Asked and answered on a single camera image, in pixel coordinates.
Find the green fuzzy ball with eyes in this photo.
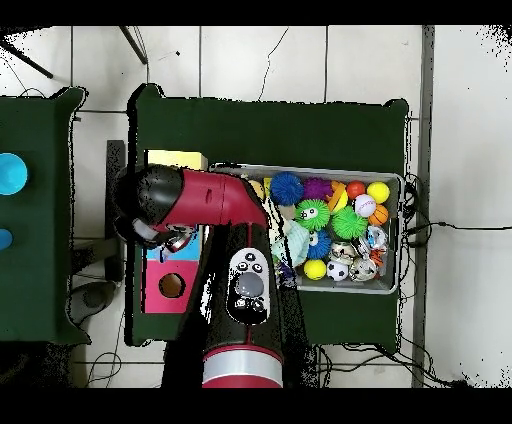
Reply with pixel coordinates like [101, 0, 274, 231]
[294, 198, 331, 232]

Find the white baseball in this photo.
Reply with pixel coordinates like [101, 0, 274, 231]
[354, 193, 378, 218]

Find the red orange ball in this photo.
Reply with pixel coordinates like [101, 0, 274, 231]
[345, 180, 367, 201]

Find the black floor cable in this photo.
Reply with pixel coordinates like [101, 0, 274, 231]
[402, 217, 512, 241]

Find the blue round bowl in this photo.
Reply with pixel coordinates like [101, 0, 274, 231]
[0, 152, 30, 197]

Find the dark green side table cloth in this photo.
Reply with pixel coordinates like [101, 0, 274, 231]
[0, 86, 88, 347]

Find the yellow ball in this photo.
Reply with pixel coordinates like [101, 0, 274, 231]
[367, 181, 392, 205]
[303, 259, 328, 281]

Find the black stand leg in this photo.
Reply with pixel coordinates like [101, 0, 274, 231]
[0, 35, 56, 80]
[119, 25, 150, 65]

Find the small orange basketball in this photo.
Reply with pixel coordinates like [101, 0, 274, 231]
[367, 204, 390, 227]

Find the wooden box with three holes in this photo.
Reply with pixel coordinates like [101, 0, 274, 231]
[140, 149, 209, 315]

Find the purple spiky ball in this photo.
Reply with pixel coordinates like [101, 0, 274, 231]
[302, 177, 334, 202]

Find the mint green knitted cloth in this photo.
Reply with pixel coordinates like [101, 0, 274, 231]
[271, 220, 312, 268]

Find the blue spiky ball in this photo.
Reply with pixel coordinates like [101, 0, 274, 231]
[268, 171, 305, 207]

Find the dark grey stand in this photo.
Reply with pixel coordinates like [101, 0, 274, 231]
[70, 139, 127, 329]

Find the green spiky ball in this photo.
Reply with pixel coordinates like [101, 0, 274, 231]
[331, 206, 369, 241]

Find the clear mesh bin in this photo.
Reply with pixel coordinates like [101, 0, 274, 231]
[209, 163, 404, 296]

